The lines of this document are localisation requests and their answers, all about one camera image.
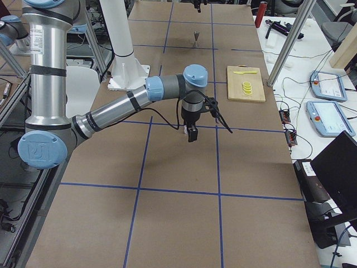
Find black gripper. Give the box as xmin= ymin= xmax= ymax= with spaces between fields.
xmin=181 ymin=110 xmax=200 ymax=142

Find steel double jigger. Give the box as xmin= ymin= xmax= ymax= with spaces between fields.
xmin=194 ymin=31 xmax=200 ymax=47

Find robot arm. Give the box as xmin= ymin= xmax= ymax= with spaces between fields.
xmin=18 ymin=1 xmax=210 ymax=169
xmin=1 ymin=1 xmax=132 ymax=58

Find red thermos bottle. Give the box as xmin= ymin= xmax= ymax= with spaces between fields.
xmin=254 ymin=1 xmax=268 ymax=28

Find front lemon slice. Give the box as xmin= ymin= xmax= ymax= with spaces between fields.
xmin=243 ymin=89 xmax=253 ymax=95

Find bamboo cutting board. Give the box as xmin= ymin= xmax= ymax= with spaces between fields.
xmin=226 ymin=66 xmax=266 ymax=103

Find yellow plastic knife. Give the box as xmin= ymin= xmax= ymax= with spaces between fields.
xmin=233 ymin=70 xmax=258 ymax=75

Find grey office chair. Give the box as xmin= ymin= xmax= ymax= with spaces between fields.
xmin=321 ymin=3 xmax=356 ymax=51

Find near blue teach pendant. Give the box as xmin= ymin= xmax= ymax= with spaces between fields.
xmin=306 ymin=100 xmax=356 ymax=137

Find blue teach pendant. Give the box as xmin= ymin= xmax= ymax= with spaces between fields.
xmin=306 ymin=100 xmax=356 ymax=137
xmin=310 ymin=71 xmax=348 ymax=102

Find far blue teach pendant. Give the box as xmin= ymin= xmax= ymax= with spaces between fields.
xmin=310 ymin=71 xmax=348 ymax=102

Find black monitor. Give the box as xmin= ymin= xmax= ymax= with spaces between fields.
xmin=305 ymin=131 xmax=356 ymax=248

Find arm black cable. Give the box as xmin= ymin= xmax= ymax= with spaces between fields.
xmin=147 ymin=89 xmax=213 ymax=131

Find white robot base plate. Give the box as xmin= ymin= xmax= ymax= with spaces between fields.
xmin=100 ymin=0 xmax=150 ymax=90

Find aluminium frame post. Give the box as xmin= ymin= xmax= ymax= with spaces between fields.
xmin=267 ymin=0 xmax=316 ymax=87

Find cardboard support post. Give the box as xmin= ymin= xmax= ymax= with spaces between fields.
xmin=330 ymin=24 xmax=357 ymax=69

